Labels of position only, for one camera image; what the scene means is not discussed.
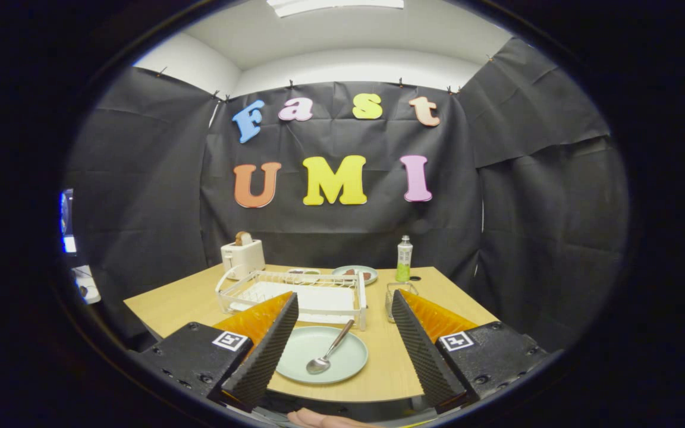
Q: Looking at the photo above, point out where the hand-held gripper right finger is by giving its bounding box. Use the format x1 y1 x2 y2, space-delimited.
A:
391 289 551 415

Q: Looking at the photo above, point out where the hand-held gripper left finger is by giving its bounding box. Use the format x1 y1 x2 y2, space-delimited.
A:
130 291 300 414

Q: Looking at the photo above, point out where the light green plate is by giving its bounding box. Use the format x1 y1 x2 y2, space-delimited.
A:
275 326 369 385

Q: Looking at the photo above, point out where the white wire dish rack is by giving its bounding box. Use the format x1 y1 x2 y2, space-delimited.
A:
215 265 368 332

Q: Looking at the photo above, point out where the blue lit screen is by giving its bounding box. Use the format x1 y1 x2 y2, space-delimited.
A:
60 189 77 255

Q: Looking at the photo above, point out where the black backdrop cloth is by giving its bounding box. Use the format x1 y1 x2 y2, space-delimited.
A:
60 37 630 351

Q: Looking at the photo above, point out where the white toaster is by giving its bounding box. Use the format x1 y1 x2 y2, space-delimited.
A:
221 239 266 280

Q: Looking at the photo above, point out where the clear wire basket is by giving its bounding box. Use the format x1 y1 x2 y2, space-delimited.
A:
385 282 419 323

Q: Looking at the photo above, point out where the wooden handled metal spoon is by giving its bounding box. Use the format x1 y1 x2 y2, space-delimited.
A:
306 319 356 376

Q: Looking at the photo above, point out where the green plate with meat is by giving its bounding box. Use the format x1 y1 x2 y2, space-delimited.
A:
332 265 379 286

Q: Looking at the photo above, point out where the white ceiling light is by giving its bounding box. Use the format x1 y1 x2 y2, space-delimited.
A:
266 0 406 17

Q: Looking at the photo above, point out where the green and white bottle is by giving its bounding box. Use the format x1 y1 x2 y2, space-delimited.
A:
395 235 413 282

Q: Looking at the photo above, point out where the white device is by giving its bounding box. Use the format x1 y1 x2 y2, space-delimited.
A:
72 265 102 305

